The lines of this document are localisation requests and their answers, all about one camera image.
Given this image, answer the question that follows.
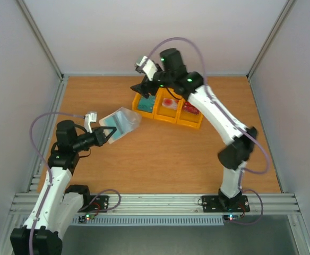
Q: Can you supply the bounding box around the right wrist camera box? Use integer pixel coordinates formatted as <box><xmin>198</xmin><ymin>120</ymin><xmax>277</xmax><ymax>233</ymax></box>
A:
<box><xmin>135</xmin><ymin>56</ymin><xmax>158</xmax><ymax>81</ymax></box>

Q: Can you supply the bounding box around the grey slotted cable duct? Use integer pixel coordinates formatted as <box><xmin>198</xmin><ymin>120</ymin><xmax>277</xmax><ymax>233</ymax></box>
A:
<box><xmin>70</xmin><ymin>214</ymin><xmax>224</xmax><ymax>227</ymax></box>

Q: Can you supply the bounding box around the beige card holder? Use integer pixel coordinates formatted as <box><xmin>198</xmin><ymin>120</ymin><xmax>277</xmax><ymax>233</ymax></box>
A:
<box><xmin>99</xmin><ymin>107</ymin><xmax>142</xmax><ymax>144</ymax></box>

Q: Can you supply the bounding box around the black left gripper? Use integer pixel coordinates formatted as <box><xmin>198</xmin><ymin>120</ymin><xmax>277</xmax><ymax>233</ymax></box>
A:
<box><xmin>73</xmin><ymin>126</ymin><xmax>116</xmax><ymax>152</ymax></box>

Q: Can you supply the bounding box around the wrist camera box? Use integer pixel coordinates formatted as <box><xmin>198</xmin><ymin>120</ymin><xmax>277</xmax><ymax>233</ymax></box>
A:
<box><xmin>84</xmin><ymin>111</ymin><xmax>97</xmax><ymax>133</ymax></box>
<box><xmin>135</xmin><ymin>56</ymin><xmax>158</xmax><ymax>81</ymax></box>

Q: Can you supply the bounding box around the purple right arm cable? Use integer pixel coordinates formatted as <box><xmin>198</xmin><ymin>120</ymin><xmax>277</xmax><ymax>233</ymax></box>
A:
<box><xmin>147</xmin><ymin>37</ymin><xmax>271</xmax><ymax>226</ymax></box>

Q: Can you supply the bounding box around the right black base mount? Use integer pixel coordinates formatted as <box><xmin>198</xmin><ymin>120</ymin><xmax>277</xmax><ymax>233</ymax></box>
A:
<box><xmin>197</xmin><ymin>195</ymin><xmax>251</xmax><ymax>213</ymax></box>

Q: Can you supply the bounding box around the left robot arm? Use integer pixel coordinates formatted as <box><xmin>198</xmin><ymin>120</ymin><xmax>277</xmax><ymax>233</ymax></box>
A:
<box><xmin>10</xmin><ymin>120</ymin><xmax>117</xmax><ymax>254</ymax></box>

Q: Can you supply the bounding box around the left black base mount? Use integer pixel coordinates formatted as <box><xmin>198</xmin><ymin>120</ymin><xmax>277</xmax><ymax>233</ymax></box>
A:
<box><xmin>78</xmin><ymin>195</ymin><xmax>109</xmax><ymax>213</ymax></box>

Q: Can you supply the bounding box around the pink red card in bin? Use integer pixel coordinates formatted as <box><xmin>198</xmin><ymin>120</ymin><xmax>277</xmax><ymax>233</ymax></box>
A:
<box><xmin>162</xmin><ymin>98</ymin><xmax>179</xmax><ymax>110</ymax></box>

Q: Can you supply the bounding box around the aluminium front rail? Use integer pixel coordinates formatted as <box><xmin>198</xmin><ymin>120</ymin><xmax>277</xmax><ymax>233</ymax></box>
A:
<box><xmin>10</xmin><ymin>193</ymin><xmax>301</xmax><ymax>216</ymax></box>

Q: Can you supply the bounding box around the yellow plastic bin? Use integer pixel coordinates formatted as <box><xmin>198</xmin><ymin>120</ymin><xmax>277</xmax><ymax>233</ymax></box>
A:
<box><xmin>176</xmin><ymin>100</ymin><xmax>203</xmax><ymax>129</ymax></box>
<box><xmin>132</xmin><ymin>93</ymin><xmax>156</xmax><ymax>119</ymax></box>
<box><xmin>153</xmin><ymin>88</ymin><xmax>182</xmax><ymax>124</ymax></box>

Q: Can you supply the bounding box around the green card in bin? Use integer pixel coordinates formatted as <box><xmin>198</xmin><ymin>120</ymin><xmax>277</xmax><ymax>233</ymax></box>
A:
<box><xmin>137</xmin><ymin>96</ymin><xmax>156</xmax><ymax>113</ymax></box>

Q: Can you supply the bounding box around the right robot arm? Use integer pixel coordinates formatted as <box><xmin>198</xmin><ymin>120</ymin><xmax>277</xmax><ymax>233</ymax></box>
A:
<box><xmin>131</xmin><ymin>48</ymin><xmax>257</xmax><ymax>211</ymax></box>

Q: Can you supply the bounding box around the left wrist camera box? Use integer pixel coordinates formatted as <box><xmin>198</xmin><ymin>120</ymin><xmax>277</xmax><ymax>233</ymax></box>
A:
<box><xmin>84</xmin><ymin>111</ymin><xmax>97</xmax><ymax>133</ymax></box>

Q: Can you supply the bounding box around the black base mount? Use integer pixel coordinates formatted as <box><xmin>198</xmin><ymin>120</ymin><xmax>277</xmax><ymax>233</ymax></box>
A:
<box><xmin>78</xmin><ymin>195</ymin><xmax>109</xmax><ymax>213</ymax></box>
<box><xmin>197</xmin><ymin>195</ymin><xmax>251</xmax><ymax>213</ymax></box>

